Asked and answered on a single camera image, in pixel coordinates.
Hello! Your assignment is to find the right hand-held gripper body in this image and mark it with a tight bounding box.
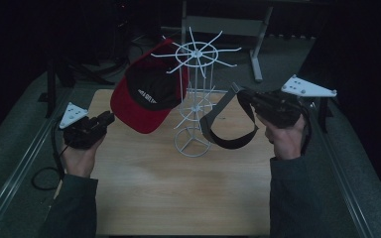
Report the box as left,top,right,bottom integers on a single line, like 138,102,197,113
253,74,338,130

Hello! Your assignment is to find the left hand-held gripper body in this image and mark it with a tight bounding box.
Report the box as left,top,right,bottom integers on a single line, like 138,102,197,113
59,101,109,150

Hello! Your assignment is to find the red baseball cap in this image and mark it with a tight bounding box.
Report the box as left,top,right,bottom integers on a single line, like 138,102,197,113
109,38,191,135

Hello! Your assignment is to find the grey sun visor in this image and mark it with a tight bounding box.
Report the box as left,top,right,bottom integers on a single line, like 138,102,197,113
198,81,260,151

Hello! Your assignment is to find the white wire display rack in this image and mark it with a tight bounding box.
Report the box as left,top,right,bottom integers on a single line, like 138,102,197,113
150,26,243,159

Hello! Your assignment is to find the person's left hand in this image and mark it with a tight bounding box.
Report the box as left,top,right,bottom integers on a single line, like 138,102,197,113
61,135,105,179

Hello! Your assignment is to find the person's right hand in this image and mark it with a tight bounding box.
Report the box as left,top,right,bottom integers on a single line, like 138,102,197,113
264,113,308,162

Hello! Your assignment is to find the black metal stand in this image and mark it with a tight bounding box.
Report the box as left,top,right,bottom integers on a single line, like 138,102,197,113
37,59,128,120
297,63,334,134

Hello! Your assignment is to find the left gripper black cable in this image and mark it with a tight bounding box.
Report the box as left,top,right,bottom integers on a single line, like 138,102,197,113
50,116,77,181

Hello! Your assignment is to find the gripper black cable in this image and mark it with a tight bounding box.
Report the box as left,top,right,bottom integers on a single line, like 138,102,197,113
298,103,314,157
50,116,77,181

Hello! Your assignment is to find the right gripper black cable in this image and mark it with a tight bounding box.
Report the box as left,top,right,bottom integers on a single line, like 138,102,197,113
298,103,314,157

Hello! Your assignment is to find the black cable loop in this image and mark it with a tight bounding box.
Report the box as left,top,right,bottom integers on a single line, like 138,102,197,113
31,167,63,191

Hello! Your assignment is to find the white metal table frame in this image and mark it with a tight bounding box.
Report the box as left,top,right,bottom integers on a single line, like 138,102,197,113
176,0,274,83

